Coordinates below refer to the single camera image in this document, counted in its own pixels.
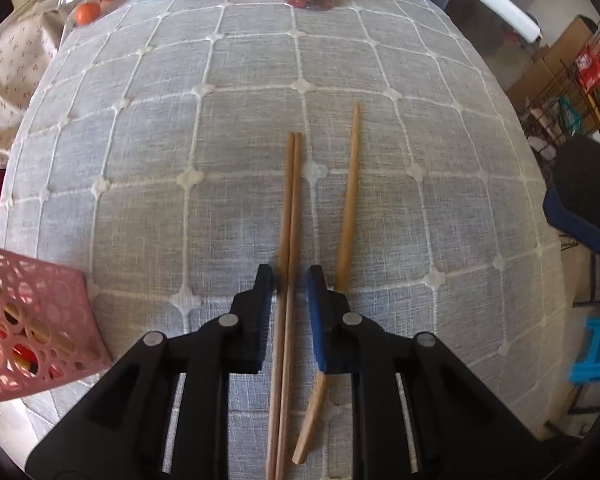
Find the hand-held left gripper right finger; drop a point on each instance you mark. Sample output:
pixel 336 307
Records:
pixel 317 320

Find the pink perforated plastic basket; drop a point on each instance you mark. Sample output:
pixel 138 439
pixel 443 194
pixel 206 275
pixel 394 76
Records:
pixel 35 320

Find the wooden chopsticks pair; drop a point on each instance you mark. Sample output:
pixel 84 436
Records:
pixel 15 307

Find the blue plastic stool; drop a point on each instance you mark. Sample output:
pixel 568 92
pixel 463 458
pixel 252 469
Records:
pixel 597 350

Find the floral beige tablecloth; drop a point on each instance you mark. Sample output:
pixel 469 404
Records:
pixel 15 75

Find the brown cardboard boxes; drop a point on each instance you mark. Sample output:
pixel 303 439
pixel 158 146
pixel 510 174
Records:
pixel 545 65

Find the grey checked tablecloth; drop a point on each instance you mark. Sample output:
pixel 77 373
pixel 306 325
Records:
pixel 180 135

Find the curved wooden chopstick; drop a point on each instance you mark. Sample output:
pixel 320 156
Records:
pixel 351 185

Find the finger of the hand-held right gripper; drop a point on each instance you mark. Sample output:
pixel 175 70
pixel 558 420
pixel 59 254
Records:
pixel 587 200

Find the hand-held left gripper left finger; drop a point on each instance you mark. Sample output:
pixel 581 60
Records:
pixel 256 312

